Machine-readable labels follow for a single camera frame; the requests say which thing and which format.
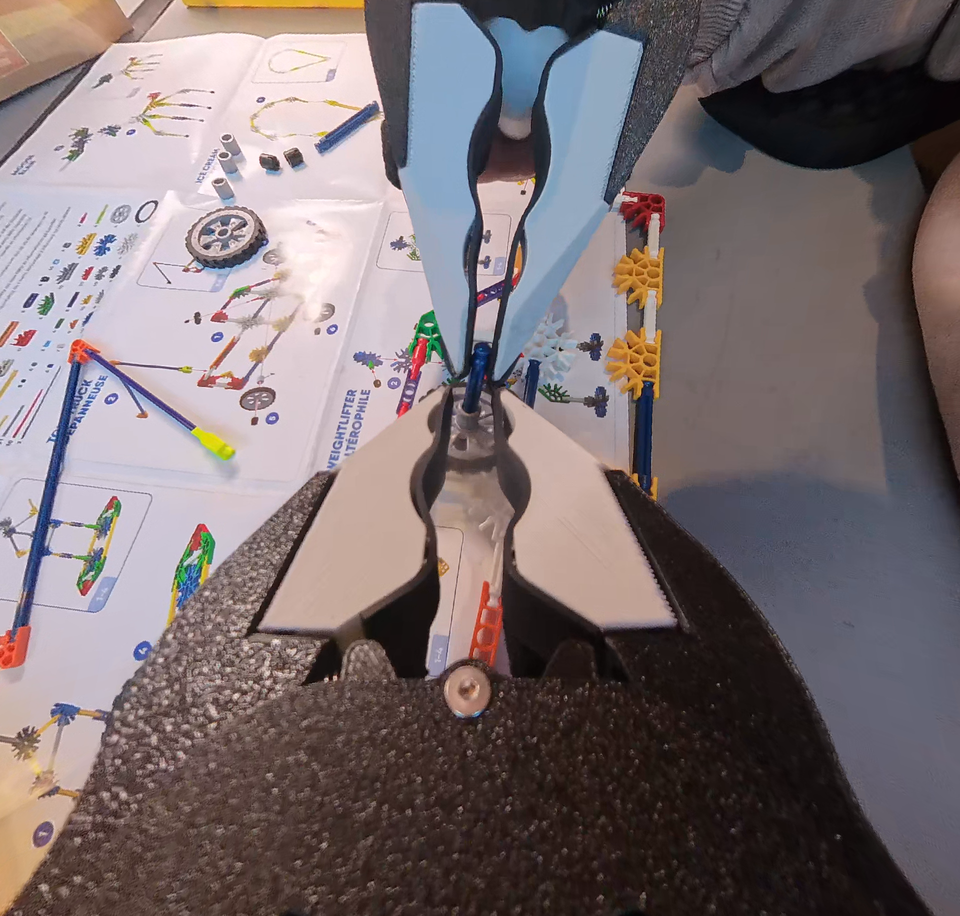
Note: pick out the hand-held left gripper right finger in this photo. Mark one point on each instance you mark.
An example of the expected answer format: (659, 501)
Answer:
(585, 556)

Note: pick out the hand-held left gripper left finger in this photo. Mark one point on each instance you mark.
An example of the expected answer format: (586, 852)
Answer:
(338, 556)

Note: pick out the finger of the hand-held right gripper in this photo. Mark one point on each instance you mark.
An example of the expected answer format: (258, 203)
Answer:
(585, 151)
(443, 136)

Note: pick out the blue rod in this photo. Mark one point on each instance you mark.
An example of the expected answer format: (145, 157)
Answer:
(476, 376)
(345, 126)

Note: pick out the small black toy wheel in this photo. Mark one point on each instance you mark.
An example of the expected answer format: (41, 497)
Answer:
(483, 439)
(227, 237)

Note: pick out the colourful construction toy model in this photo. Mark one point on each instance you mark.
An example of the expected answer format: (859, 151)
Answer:
(638, 361)

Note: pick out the grey desk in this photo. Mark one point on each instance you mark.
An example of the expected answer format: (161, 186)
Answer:
(795, 406)

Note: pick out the printed instruction sheet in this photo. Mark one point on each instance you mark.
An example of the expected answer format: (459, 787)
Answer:
(300, 361)

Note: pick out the black rounded object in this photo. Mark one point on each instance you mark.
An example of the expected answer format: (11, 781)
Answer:
(840, 121)

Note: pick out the blue rod V-shaped assembly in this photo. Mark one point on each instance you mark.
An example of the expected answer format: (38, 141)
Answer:
(45, 511)

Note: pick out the cardboard toy box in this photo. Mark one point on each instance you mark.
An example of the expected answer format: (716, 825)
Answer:
(53, 16)

